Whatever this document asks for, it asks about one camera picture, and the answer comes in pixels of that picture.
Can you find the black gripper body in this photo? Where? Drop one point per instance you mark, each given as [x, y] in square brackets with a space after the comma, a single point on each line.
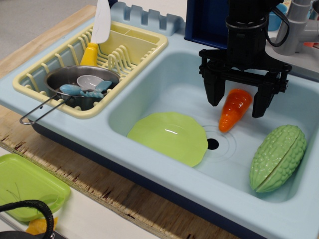
[245, 60]

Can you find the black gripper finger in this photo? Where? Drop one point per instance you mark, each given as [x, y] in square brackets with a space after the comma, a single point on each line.
[262, 100]
[215, 89]

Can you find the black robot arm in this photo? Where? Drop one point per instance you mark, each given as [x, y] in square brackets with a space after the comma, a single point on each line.
[252, 13]

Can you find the orange toy carrot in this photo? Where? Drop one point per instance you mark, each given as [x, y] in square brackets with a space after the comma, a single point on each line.
[235, 107]

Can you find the light green plastic plate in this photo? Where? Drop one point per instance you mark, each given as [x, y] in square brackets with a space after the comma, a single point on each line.
[173, 134]

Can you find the blue bowl in background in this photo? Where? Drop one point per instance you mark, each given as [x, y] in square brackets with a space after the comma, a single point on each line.
[274, 20]

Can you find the green toy bitter melon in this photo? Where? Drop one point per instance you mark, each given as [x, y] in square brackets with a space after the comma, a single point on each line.
[277, 158]

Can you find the dark blue box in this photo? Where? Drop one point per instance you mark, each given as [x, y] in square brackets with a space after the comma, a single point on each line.
[205, 22]

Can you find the grey toy faucet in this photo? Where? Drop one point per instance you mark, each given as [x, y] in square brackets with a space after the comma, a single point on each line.
[302, 29]

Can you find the light blue toy sink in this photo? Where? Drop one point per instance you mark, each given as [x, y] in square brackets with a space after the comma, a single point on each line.
[218, 188]

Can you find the light blue plastic fork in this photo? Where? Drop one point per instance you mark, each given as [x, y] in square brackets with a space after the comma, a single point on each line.
[97, 92]

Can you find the grey plastic spoon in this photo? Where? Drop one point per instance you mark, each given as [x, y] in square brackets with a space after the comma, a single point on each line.
[88, 82]

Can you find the yellow dish drying rack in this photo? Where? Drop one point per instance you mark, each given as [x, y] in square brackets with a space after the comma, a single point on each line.
[126, 53]

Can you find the light blue plastic spoon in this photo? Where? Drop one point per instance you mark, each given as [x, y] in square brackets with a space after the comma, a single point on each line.
[70, 89]

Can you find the green plastic tray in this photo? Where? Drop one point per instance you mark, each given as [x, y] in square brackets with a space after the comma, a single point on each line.
[22, 180]

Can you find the steel pot with handle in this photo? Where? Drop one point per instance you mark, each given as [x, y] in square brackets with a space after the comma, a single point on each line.
[74, 79]

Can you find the white knife yellow handle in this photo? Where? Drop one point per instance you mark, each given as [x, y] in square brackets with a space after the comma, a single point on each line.
[100, 33]

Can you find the yellow object under cable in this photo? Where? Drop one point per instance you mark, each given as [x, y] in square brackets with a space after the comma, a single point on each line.
[36, 227]

